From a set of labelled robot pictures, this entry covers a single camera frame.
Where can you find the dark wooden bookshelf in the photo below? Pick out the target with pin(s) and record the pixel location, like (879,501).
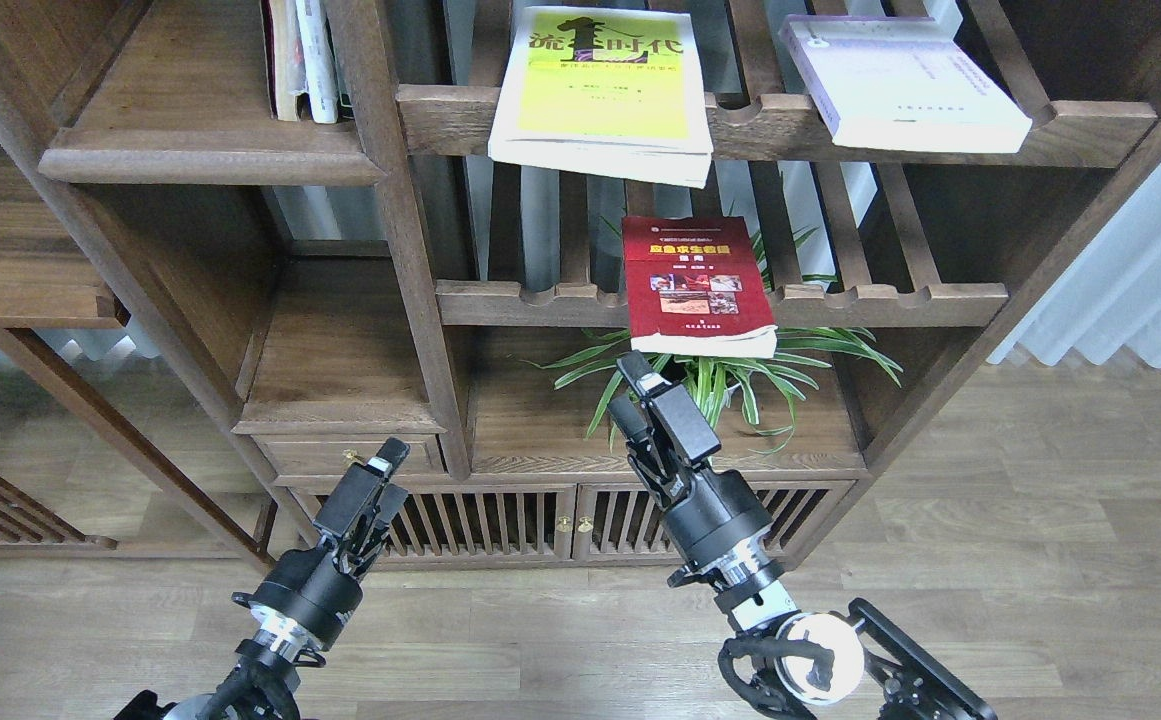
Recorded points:
(321,287)

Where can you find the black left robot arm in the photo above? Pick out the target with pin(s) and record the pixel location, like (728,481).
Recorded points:
(260,686)

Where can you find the yellow green cover book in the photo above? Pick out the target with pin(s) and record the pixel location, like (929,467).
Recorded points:
(607,92)

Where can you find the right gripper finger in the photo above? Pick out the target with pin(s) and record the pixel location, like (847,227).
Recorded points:
(636,429)
(670,408)

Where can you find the green spider plant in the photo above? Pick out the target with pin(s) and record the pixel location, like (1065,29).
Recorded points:
(767,392)

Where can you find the upright beige book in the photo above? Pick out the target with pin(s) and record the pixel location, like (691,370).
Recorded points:
(284,54)

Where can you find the white lavender cover book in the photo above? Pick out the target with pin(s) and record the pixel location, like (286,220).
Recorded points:
(900,84)

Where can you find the upright white book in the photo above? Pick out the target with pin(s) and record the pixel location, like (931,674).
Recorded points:
(322,89)

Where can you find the red cover book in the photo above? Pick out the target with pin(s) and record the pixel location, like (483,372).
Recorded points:
(694,288)

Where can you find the upright dark green book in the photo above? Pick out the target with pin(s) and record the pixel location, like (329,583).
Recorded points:
(344,101)

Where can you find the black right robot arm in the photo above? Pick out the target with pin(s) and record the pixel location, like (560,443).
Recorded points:
(782,660)

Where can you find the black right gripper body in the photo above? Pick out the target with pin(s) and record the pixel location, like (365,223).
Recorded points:
(715,520)

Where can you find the white pleated curtain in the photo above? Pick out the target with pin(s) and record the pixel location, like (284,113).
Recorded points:
(1110,297)

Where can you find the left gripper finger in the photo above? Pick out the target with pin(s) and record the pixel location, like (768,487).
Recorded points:
(342,516)
(382,513)

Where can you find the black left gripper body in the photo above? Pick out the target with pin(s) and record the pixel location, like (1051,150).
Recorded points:
(305,601)

